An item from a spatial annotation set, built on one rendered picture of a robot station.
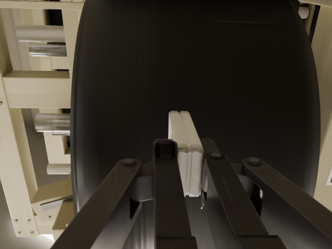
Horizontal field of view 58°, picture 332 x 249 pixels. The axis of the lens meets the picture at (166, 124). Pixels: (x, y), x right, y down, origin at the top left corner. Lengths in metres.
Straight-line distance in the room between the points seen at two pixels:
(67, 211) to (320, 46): 0.89
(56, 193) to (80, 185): 0.81
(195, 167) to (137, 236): 0.20
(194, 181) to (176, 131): 0.03
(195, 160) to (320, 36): 0.49
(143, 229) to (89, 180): 0.08
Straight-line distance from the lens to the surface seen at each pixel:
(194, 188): 0.17
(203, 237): 0.36
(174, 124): 0.19
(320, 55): 0.62
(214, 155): 0.16
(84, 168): 0.34
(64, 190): 1.15
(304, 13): 0.93
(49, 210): 1.20
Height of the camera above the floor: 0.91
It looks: 27 degrees up
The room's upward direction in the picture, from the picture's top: 178 degrees counter-clockwise
